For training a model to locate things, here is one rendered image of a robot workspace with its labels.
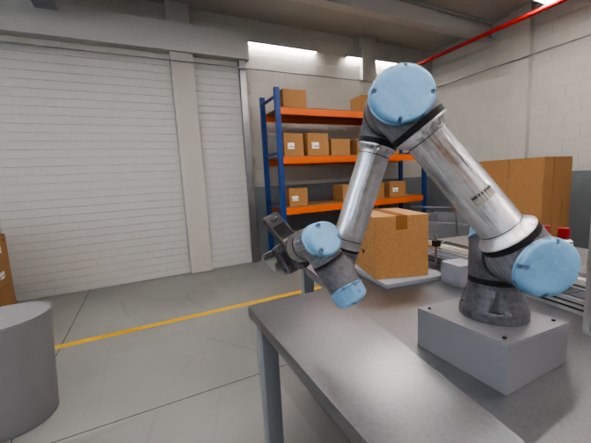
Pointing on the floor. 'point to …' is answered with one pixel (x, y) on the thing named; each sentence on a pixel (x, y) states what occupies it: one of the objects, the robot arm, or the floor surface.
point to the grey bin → (26, 368)
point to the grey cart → (446, 223)
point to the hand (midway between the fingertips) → (273, 250)
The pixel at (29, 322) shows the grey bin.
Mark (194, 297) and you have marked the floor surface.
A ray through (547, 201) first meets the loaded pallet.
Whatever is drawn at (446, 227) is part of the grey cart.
